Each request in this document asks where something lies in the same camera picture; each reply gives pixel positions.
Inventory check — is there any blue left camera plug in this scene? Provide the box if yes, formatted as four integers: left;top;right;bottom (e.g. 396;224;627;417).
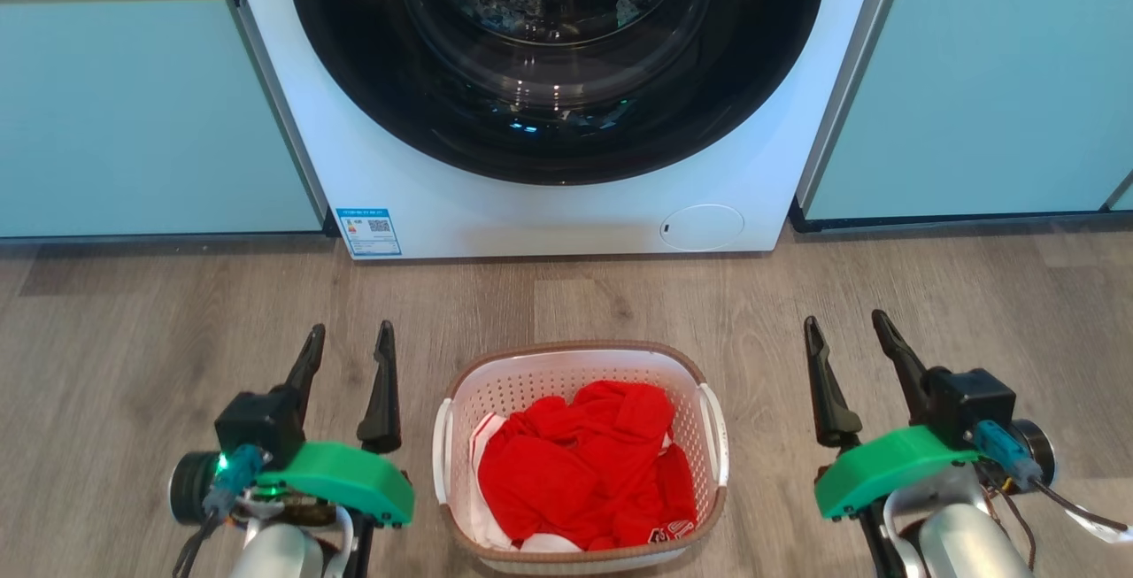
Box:
202;445;265;521

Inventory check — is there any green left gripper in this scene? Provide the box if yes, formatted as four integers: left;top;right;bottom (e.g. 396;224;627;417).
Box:
257;321;415;528

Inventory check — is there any white laundry basket brown rim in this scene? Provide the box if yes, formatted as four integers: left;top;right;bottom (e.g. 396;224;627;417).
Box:
432;341;730;574

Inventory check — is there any blue camera plug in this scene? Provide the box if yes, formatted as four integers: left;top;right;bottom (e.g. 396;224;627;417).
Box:
202;445;265;521
972;420;1045;490

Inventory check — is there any white washing machine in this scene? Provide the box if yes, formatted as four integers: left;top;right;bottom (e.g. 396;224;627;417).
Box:
223;0;913;260

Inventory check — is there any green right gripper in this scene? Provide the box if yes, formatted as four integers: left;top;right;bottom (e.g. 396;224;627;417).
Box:
804;310;979;520

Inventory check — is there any white cable tag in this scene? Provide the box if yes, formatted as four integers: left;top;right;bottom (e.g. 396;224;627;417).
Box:
1067;507;1127;545

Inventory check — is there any blue energy label sticker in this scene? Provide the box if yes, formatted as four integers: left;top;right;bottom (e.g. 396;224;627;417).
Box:
336;207;402;258

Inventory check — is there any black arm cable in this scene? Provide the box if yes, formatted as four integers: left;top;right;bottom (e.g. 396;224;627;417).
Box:
1031;476;1129;533
173;512;222;578

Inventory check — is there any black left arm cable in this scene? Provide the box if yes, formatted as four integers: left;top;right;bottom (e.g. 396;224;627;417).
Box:
173;512;222;578

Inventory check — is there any round white filter cover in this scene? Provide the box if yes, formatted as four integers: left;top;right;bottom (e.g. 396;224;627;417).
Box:
659;204;744;251

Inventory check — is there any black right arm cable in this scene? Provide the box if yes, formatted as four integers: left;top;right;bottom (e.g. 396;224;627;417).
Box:
1031;476;1129;533

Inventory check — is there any red garment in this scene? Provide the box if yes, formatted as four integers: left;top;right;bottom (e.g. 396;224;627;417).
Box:
476;381;698;551

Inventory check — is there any black round washer door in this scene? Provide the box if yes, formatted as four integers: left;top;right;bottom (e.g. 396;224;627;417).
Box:
285;0;827;186

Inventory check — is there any blue right camera plug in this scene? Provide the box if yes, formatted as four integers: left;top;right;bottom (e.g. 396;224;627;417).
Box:
972;420;1045;490

